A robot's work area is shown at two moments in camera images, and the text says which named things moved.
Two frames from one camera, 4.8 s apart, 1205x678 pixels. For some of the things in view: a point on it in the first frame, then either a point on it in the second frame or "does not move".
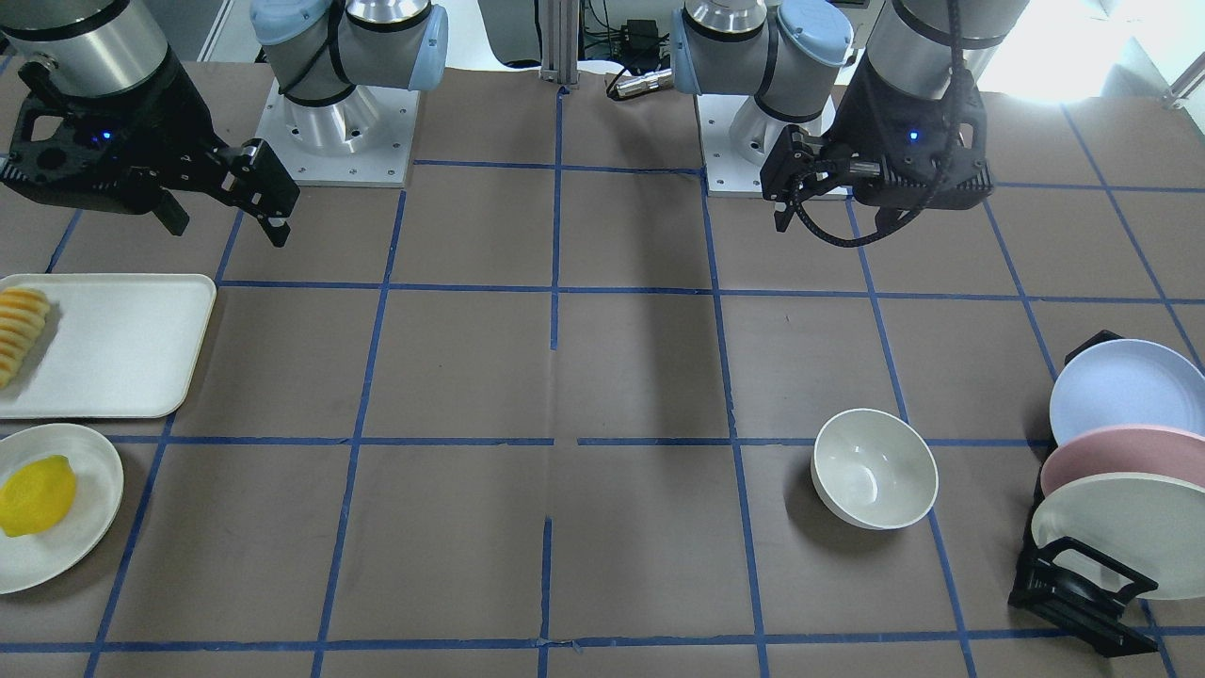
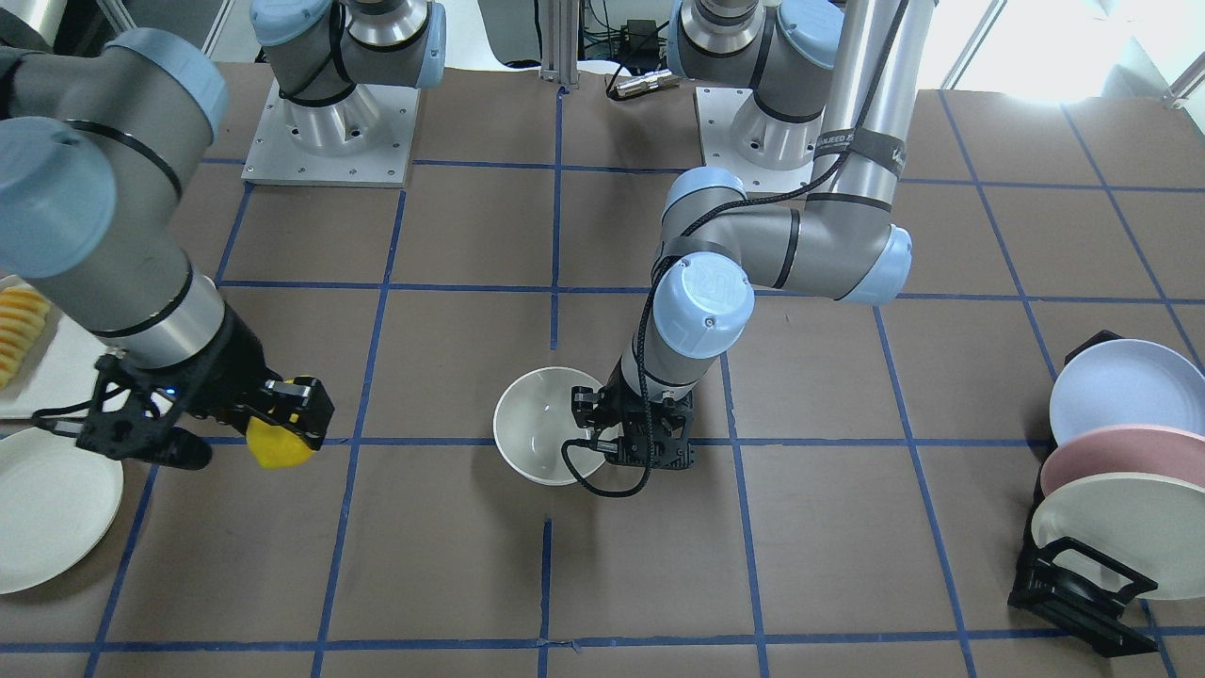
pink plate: x=1123 y=449 does not move
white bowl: x=873 y=470 → x=533 y=419
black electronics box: x=640 y=44 does not move
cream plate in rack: x=1152 y=524 does not move
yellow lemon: x=38 y=497 → x=274 y=446
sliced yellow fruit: x=23 y=316 does not move
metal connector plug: x=655 y=80 does not move
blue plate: x=1126 y=382 does not move
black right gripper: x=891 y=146 → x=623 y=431
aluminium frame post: x=560 y=41 does not move
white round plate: x=31 y=559 does not move
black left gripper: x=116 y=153 → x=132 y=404
